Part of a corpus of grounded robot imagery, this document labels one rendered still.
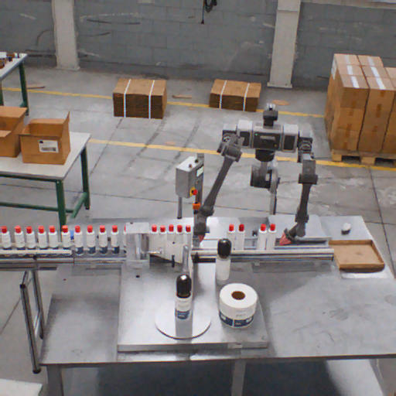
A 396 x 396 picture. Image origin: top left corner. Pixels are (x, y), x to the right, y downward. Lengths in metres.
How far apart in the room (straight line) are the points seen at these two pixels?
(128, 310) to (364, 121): 4.14
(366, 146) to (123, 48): 4.02
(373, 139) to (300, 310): 3.67
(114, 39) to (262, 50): 2.18
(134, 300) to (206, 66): 5.94
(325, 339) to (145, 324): 0.99
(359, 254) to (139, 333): 1.60
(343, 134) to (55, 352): 4.48
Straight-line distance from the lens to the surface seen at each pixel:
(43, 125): 5.14
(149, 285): 3.52
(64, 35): 9.22
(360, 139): 6.86
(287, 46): 8.71
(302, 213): 3.67
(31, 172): 4.91
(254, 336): 3.25
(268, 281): 3.68
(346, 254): 4.01
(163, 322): 3.28
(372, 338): 3.47
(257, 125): 3.93
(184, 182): 3.49
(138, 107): 7.56
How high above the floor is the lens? 3.18
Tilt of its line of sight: 32 degrees down
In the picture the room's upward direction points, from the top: 3 degrees clockwise
